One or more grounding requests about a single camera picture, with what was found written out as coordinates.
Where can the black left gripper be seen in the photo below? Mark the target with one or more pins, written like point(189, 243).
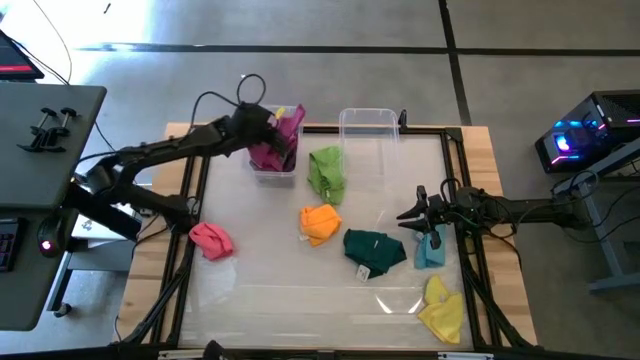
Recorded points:
point(252, 122)

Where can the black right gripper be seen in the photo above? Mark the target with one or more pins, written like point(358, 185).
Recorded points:
point(442, 210)

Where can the magenta towel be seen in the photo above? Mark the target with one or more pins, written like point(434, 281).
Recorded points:
point(292, 125)

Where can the light blue towel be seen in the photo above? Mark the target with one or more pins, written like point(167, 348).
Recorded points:
point(430, 255)

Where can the light green towel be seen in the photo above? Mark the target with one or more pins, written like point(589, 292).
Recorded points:
point(327, 172)

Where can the dark green towel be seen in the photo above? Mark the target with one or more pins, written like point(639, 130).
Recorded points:
point(375, 250)

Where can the white paper tag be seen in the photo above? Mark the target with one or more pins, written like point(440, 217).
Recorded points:
point(363, 273)

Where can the orange towel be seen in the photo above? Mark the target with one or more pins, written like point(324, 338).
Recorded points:
point(320, 225)

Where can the yellow towel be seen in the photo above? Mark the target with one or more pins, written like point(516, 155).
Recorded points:
point(445, 315)

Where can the pink towel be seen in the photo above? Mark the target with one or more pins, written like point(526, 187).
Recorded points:
point(212, 240)

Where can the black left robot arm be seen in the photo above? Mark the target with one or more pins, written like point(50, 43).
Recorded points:
point(170, 145)

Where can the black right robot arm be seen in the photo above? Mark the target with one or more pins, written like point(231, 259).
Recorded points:
point(525, 207)

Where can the clear plastic bin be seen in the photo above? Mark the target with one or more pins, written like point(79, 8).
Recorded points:
point(369, 130)
point(272, 177)

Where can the white label strip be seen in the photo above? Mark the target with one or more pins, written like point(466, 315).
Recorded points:
point(187, 354)
point(465, 356)

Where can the blue-grey metal stand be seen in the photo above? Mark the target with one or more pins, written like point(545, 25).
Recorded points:
point(600, 235)

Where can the black lit computer tower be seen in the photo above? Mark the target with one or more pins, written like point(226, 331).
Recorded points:
point(600, 130)

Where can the black clamp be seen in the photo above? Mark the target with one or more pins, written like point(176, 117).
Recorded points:
point(57, 132)
point(37, 140)

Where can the grey desk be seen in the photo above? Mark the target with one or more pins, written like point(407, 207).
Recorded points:
point(40, 180)

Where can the black computer mouse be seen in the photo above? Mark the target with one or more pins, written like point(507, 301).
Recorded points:
point(50, 232)

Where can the black monitor with red line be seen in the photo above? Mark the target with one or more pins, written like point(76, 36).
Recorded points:
point(12, 57)

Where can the black keyboard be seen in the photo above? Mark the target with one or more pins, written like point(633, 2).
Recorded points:
point(7, 245)

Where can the black table frame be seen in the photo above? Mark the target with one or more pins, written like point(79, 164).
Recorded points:
point(425, 131)

